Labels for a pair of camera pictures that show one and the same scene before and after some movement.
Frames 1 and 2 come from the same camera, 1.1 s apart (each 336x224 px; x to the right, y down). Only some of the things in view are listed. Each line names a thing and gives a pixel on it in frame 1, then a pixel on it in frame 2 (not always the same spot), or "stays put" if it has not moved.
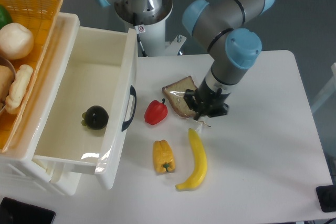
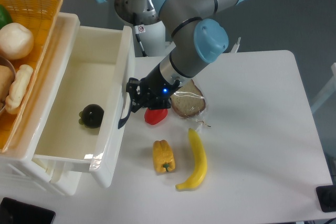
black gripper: [206, 101] → [156, 92]
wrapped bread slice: [175, 93] stays put
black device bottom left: [12, 212] stays put
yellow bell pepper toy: [164, 159] stays put
